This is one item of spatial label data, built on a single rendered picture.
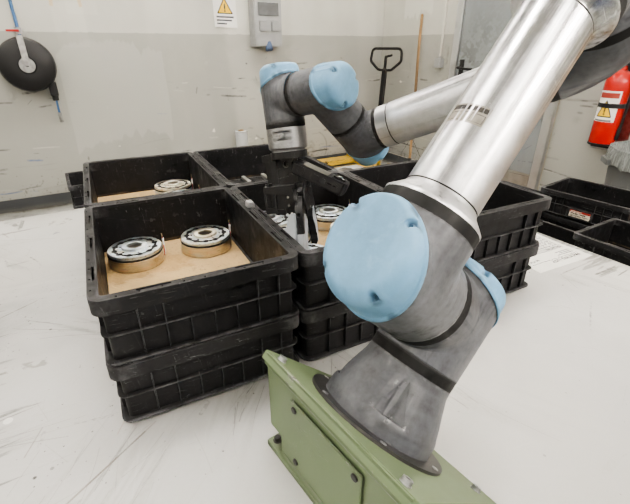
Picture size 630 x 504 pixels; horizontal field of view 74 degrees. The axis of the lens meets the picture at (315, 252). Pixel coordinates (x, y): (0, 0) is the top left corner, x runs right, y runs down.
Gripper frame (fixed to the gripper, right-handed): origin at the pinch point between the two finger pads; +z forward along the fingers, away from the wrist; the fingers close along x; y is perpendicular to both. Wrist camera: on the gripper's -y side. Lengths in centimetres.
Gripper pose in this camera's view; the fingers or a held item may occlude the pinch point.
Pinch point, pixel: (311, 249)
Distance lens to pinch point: 84.7
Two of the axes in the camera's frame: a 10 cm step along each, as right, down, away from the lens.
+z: 1.1, 9.6, 2.6
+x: -2.0, 2.8, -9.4
